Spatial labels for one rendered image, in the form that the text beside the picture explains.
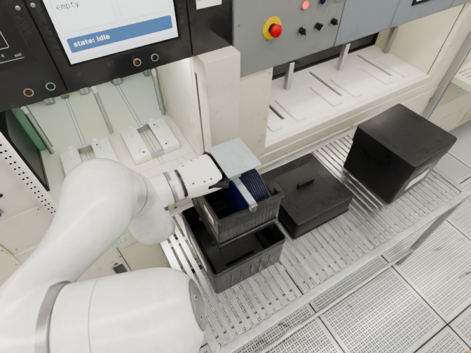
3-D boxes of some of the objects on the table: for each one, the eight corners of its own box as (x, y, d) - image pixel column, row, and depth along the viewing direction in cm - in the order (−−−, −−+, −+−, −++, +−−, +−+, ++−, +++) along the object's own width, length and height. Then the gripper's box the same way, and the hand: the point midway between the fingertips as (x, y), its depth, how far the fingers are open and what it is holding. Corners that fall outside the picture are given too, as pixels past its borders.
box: (389, 206, 133) (415, 167, 114) (340, 165, 149) (356, 125, 129) (429, 178, 144) (459, 138, 124) (379, 142, 159) (399, 102, 140)
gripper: (187, 199, 71) (255, 170, 77) (162, 154, 81) (224, 131, 86) (191, 216, 77) (254, 188, 83) (167, 173, 86) (225, 150, 92)
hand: (233, 162), depth 84 cm, fingers closed on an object, 4 cm apart
